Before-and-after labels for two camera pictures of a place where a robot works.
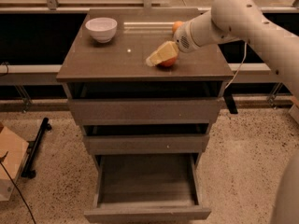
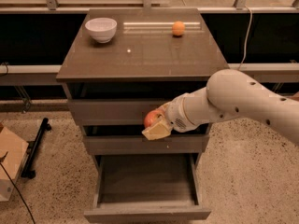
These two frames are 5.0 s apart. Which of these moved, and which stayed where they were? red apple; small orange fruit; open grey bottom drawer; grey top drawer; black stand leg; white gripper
Moved: red apple; white gripper
Stayed: open grey bottom drawer; black stand leg; small orange fruit; grey top drawer
